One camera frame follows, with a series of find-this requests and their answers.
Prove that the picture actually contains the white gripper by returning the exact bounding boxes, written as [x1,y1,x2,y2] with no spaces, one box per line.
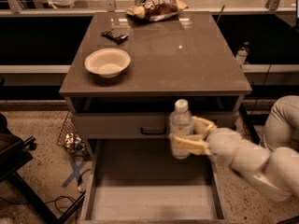
[170,116,243,166]

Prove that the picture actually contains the clear plastic water bottle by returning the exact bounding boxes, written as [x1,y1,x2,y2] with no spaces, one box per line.
[169,99,193,160]

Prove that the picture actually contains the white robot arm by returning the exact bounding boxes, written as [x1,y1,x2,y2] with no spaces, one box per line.
[169,117,299,202]

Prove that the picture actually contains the grey drawer cabinet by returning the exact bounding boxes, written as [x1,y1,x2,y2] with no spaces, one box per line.
[58,10,253,224]

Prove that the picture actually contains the open lower drawer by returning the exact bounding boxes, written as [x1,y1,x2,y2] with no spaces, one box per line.
[79,139,229,224]

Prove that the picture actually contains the small bottle behind cabinet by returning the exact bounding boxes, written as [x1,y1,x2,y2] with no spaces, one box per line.
[235,42,249,66]

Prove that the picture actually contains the person in white trousers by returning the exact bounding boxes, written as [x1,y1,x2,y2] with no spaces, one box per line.
[263,95,299,151]

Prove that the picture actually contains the white paper bowl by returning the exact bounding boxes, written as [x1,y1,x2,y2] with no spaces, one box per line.
[85,49,131,78]

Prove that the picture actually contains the brown chip bag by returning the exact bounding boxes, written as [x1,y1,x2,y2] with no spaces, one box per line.
[125,0,188,21]

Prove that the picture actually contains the black office chair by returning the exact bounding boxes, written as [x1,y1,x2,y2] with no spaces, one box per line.
[0,114,85,224]

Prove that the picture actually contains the closed drawer with handle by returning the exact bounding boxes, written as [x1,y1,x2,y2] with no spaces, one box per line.
[72,111,238,140]

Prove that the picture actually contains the wire mesh waste basket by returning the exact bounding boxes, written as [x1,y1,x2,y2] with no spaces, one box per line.
[56,112,90,159]

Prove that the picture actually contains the black floor cable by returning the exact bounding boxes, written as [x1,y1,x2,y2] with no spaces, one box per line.
[0,194,82,217]

